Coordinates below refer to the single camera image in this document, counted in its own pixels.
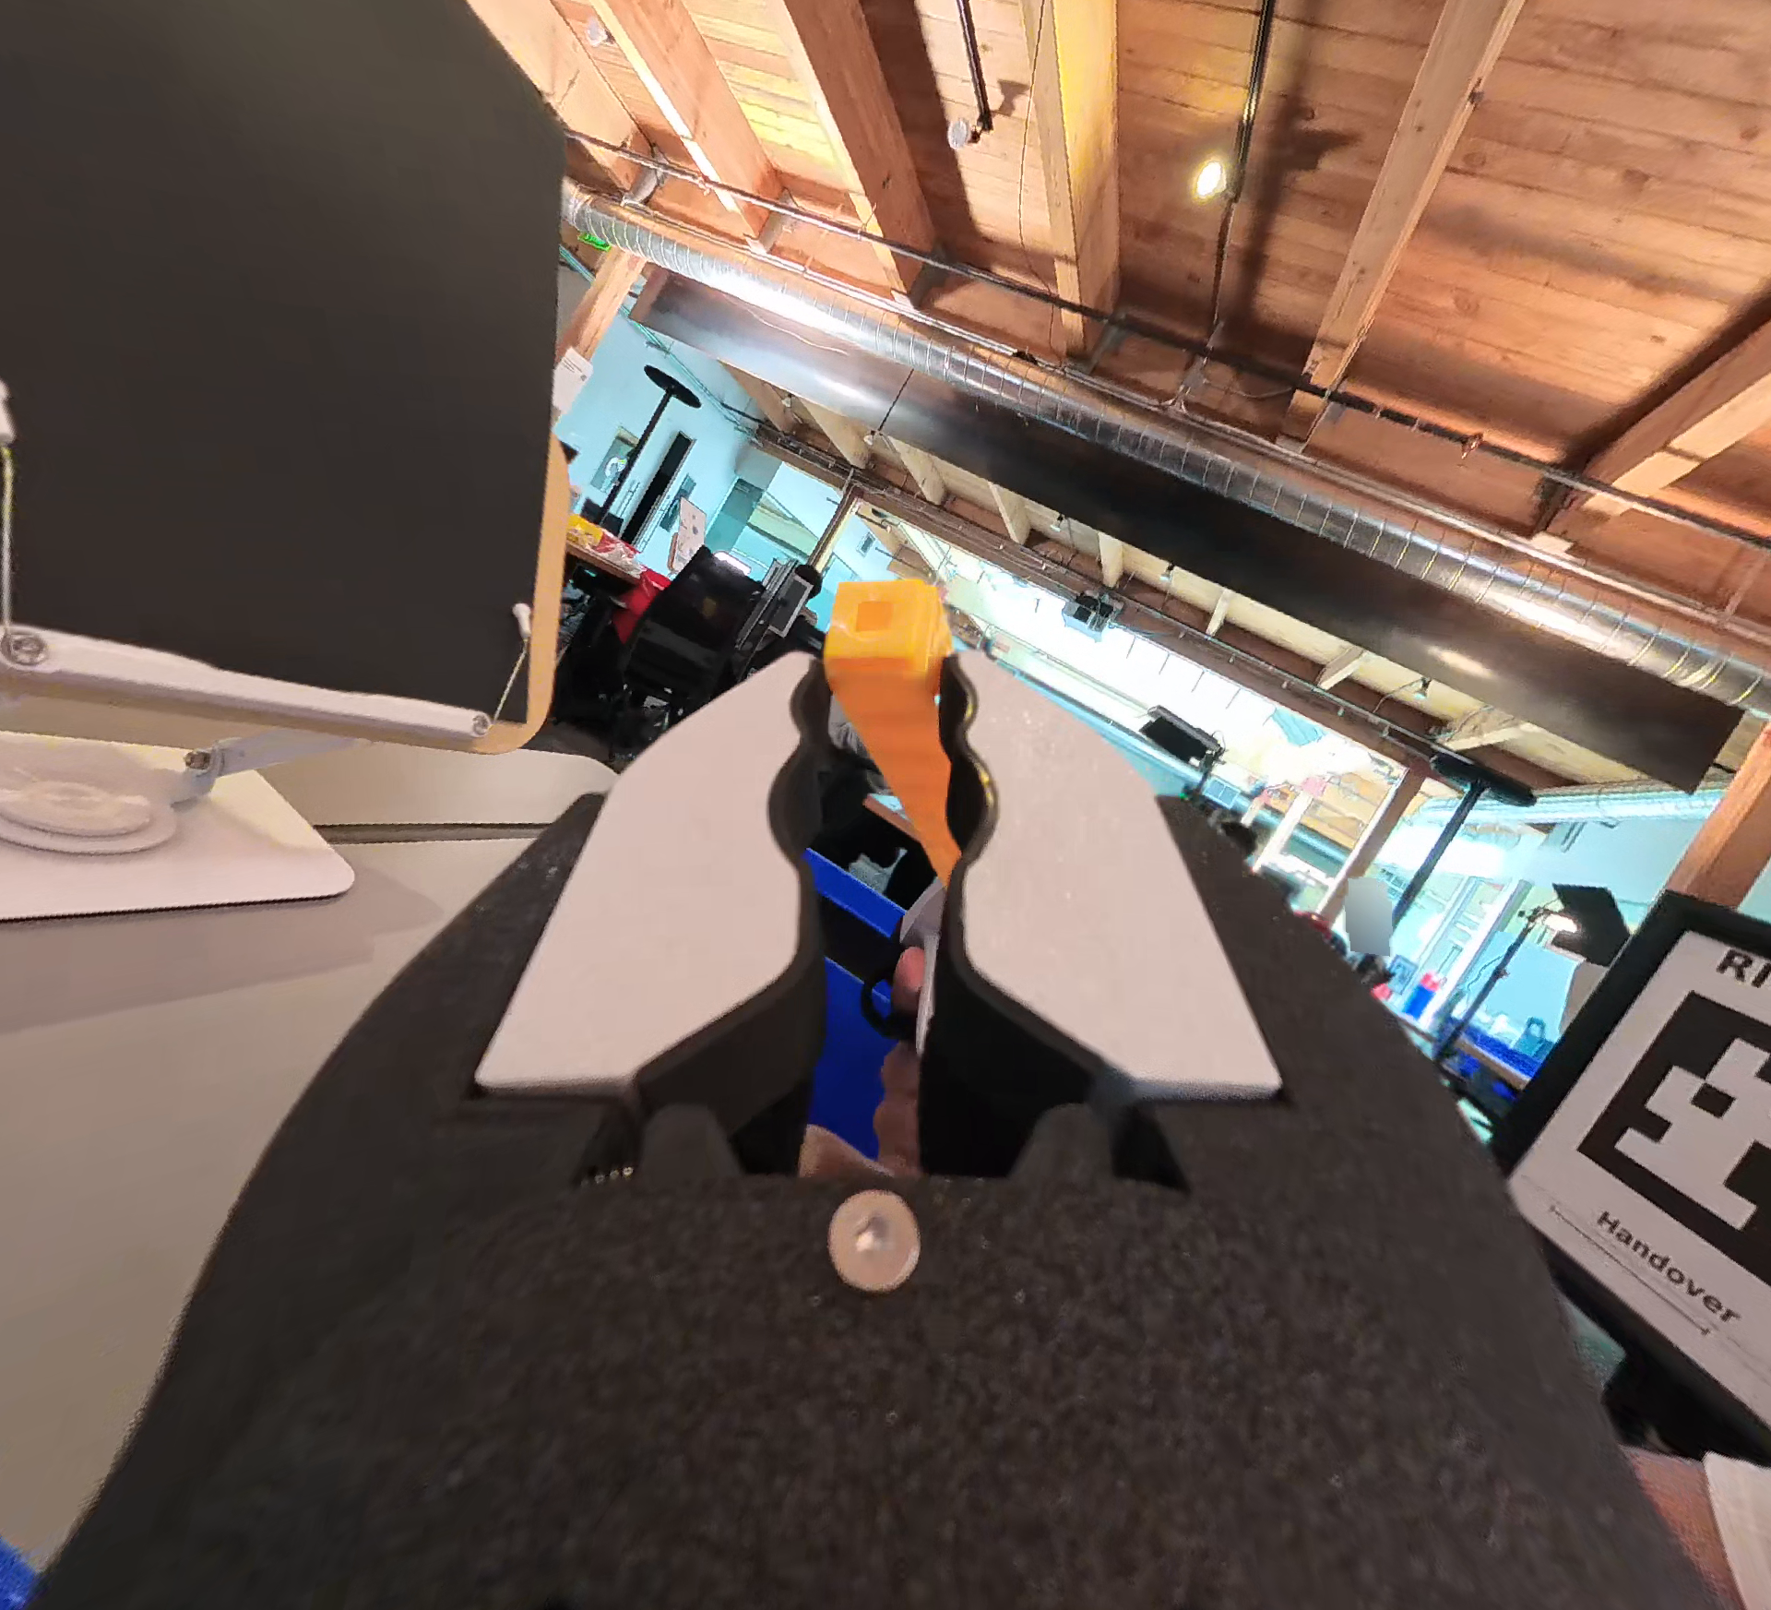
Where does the long orange bar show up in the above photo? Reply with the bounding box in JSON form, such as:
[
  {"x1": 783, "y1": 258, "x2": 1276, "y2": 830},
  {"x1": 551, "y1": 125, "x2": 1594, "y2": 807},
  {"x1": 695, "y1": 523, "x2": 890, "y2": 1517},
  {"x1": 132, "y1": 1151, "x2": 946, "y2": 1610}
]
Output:
[{"x1": 823, "y1": 581, "x2": 970, "y2": 888}]

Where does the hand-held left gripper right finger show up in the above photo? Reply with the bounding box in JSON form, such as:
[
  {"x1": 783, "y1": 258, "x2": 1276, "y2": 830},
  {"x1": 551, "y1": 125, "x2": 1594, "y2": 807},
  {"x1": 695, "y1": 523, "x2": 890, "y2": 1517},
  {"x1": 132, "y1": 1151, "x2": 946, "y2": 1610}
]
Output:
[{"x1": 931, "y1": 654, "x2": 1282, "y2": 1178}]

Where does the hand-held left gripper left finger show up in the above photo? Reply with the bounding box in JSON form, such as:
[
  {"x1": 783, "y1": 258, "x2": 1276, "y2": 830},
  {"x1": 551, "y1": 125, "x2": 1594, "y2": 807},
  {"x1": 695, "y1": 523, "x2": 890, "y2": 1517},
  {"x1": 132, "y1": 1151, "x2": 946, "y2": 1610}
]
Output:
[{"x1": 474, "y1": 654, "x2": 836, "y2": 1096}]

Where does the black tripod stand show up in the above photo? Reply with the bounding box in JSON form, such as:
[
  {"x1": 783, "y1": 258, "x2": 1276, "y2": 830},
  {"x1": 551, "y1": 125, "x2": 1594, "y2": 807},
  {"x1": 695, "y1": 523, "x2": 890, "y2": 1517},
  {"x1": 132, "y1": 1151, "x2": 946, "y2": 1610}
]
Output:
[{"x1": 1435, "y1": 883, "x2": 1634, "y2": 1093}]

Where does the person's right hand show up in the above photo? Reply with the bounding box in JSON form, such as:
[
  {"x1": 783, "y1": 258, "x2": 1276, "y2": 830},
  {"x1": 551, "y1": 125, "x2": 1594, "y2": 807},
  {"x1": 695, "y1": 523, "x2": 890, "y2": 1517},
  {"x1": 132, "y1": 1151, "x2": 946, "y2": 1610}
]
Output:
[{"x1": 801, "y1": 951, "x2": 931, "y2": 1178}]

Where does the black rectangular duct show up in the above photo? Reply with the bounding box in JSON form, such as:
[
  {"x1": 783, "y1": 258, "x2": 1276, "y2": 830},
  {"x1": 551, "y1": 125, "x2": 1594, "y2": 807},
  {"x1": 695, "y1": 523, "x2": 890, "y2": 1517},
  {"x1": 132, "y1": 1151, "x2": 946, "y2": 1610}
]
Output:
[{"x1": 632, "y1": 274, "x2": 1746, "y2": 799}]

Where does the blue bin with marker label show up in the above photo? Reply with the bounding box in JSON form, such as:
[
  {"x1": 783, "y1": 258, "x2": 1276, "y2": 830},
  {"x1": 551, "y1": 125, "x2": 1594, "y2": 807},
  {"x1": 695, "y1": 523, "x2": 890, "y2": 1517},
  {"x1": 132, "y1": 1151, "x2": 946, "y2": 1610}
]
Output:
[{"x1": 807, "y1": 844, "x2": 913, "y2": 1163}]

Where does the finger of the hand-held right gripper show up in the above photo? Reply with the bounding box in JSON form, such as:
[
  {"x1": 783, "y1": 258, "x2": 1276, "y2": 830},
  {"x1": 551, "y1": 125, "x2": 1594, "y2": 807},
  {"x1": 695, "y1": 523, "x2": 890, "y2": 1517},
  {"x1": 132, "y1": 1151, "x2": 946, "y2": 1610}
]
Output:
[{"x1": 903, "y1": 875, "x2": 959, "y2": 1048}]

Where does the wood edged black board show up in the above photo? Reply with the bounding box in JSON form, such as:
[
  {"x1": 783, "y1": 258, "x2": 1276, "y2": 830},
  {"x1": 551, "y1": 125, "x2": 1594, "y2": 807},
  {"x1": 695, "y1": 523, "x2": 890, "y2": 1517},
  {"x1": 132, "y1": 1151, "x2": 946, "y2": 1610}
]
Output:
[{"x1": 0, "y1": 0, "x2": 574, "y2": 759}]

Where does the black office chair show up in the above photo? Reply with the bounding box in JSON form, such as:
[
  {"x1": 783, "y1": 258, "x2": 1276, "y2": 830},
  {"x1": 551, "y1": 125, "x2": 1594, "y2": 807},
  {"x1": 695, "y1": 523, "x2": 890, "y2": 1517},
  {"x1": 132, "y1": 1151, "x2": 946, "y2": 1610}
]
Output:
[{"x1": 610, "y1": 542, "x2": 820, "y2": 744}]

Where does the black floor lamp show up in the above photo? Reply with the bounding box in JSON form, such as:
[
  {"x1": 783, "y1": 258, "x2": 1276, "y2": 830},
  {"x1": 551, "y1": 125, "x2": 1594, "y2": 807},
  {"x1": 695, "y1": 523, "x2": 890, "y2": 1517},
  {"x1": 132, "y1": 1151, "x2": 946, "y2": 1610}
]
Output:
[
  {"x1": 606, "y1": 364, "x2": 704, "y2": 548},
  {"x1": 1381, "y1": 744, "x2": 1537, "y2": 947}
]

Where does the black framed marker sign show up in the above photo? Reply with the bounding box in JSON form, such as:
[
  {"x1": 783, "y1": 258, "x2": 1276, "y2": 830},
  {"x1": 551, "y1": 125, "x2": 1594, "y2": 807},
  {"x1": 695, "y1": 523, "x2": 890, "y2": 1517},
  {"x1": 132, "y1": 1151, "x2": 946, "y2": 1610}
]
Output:
[{"x1": 1500, "y1": 889, "x2": 1771, "y2": 1466}]

